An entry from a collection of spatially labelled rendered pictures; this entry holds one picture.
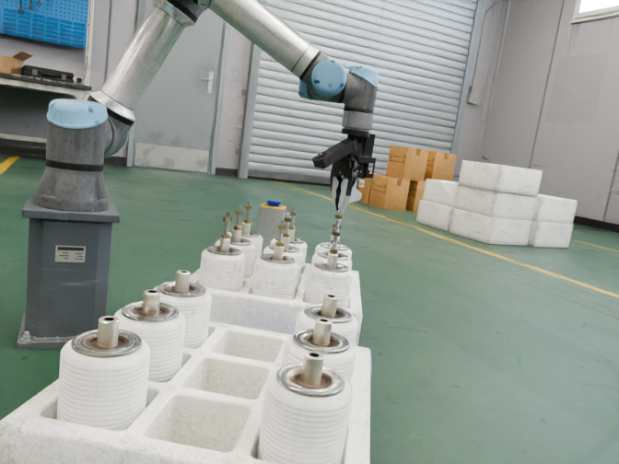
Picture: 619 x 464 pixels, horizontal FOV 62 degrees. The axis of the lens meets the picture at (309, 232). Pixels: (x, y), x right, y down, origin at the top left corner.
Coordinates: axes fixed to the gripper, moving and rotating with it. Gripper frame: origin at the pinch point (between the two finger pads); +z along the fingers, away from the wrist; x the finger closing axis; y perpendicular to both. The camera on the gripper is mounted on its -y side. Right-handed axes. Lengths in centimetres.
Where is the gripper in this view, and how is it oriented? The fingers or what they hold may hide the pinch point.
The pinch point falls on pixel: (337, 207)
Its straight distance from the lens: 133.4
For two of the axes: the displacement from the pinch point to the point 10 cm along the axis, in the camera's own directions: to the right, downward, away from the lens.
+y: 8.4, 0.2, 5.5
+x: -5.3, -2.1, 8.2
